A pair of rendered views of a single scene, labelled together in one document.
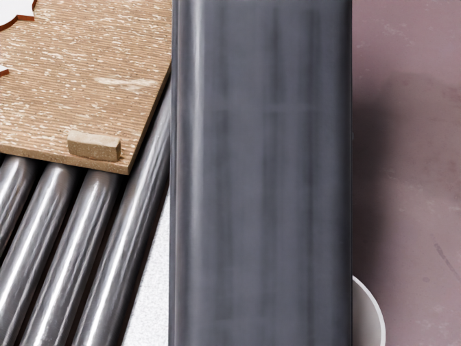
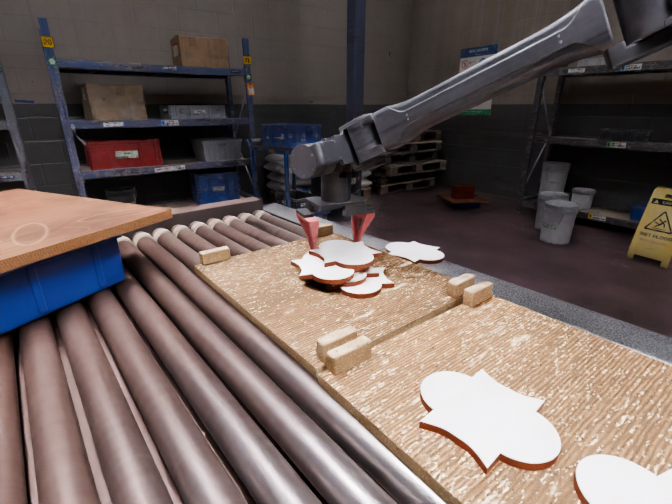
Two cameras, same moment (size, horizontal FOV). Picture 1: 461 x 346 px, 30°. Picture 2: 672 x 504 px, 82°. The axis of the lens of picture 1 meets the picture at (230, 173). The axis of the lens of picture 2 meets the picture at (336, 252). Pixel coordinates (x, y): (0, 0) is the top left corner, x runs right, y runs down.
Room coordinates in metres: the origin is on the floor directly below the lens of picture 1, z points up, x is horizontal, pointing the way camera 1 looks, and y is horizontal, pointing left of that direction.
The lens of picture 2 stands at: (0.86, 0.64, 1.23)
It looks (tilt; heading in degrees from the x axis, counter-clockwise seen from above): 21 degrees down; 311
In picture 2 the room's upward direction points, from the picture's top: straight up
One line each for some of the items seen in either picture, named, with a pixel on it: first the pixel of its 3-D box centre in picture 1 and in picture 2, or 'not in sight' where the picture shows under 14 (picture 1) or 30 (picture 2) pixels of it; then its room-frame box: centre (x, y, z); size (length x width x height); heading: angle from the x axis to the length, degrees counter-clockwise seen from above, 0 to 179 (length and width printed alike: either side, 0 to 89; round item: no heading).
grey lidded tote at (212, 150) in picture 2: not in sight; (217, 149); (4.95, -1.93, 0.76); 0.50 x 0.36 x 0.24; 83
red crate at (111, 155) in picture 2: not in sight; (123, 152); (5.20, -0.99, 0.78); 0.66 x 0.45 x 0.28; 77
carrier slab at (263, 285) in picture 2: not in sight; (327, 279); (1.30, 0.16, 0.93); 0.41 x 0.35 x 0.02; 170
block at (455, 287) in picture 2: not in sight; (461, 285); (1.08, 0.07, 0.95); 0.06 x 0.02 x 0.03; 80
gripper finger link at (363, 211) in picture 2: not in sight; (351, 223); (1.32, 0.07, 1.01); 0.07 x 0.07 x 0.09; 68
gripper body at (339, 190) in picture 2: not in sight; (336, 189); (1.33, 0.10, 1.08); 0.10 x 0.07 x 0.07; 68
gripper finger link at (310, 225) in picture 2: not in sight; (319, 227); (1.35, 0.13, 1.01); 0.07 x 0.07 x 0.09; 68
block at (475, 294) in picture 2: not in sight; (478, 293); (1.05, 0.08, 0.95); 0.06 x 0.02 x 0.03; 79
